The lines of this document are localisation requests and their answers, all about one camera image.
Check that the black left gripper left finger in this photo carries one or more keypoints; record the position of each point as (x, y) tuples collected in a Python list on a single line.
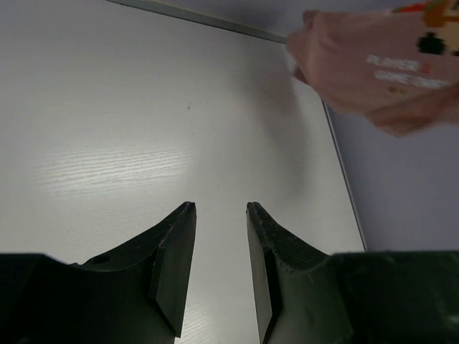
[(133, 293)]

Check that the aluminium back table rail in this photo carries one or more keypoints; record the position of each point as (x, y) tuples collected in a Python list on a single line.
[(163, 8)]

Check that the pink printed t-shirt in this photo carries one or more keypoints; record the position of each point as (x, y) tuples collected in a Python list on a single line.
[(398, 68)]

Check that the aluminium table rail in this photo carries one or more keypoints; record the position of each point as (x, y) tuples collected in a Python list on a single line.
[(343, 172), (163, 8)]

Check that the aluminium right table rail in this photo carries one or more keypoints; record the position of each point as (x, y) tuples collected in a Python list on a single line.
[(343, 172)]

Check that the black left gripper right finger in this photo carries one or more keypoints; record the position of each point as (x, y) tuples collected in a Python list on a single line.
[(303, 295)]

